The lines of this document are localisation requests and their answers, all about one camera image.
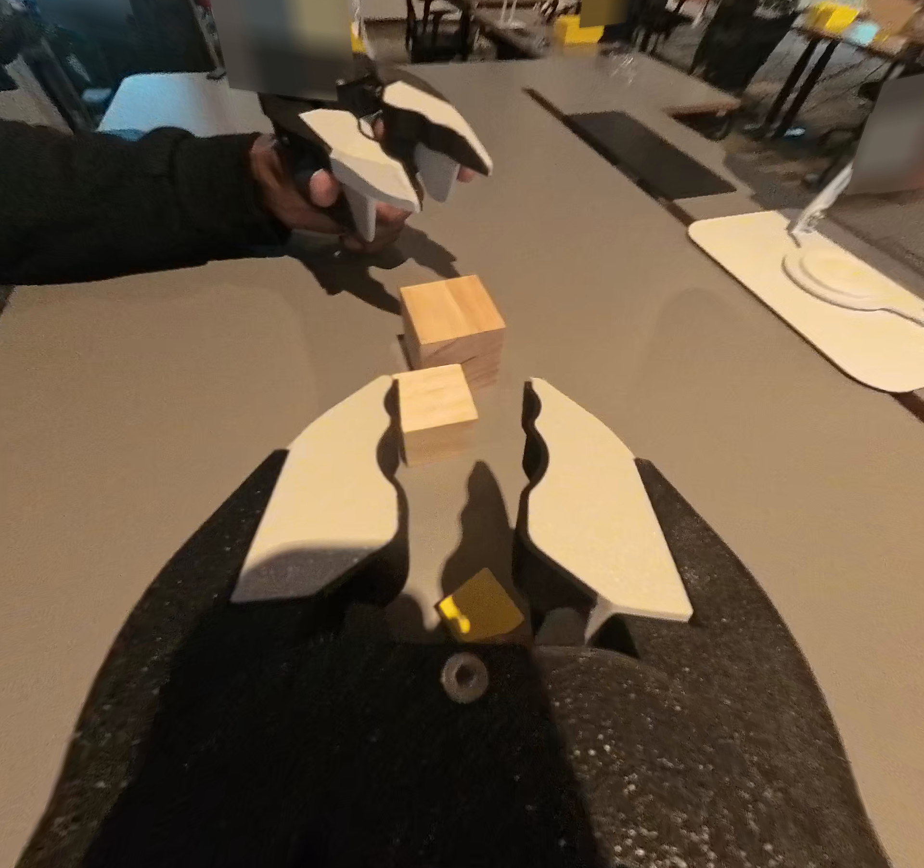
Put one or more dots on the white document stand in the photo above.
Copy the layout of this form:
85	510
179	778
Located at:
808	297

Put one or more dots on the black chair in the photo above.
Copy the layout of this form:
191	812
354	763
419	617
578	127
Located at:
743	37

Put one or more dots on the person's left forearm black sleeve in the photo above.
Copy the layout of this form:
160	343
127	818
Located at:
123	203

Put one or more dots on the large wooden cube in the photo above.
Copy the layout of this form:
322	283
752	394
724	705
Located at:
451	319

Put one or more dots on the small wooden cube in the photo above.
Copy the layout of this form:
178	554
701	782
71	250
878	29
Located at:
437	413

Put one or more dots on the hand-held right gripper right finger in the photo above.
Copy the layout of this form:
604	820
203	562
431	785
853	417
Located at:
599	521

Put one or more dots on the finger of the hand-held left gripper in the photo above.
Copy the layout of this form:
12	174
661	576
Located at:
440	113
357	149

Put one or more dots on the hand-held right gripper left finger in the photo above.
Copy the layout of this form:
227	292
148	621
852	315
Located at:
325	507

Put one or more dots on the yellow box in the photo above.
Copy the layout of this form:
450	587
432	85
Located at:
831	18
577	29

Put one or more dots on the white table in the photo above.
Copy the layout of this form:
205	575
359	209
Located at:
166	106

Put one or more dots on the yellow cube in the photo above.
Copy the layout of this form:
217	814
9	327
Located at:
487	608

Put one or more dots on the dark wooden table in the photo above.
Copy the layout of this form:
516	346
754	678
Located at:
483	5

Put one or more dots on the black table mat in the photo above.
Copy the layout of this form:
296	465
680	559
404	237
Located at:
646	153

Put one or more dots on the black-legged side table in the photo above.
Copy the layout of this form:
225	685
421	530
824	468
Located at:
859	52

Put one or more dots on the person's left hand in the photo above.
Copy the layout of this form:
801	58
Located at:
289	200

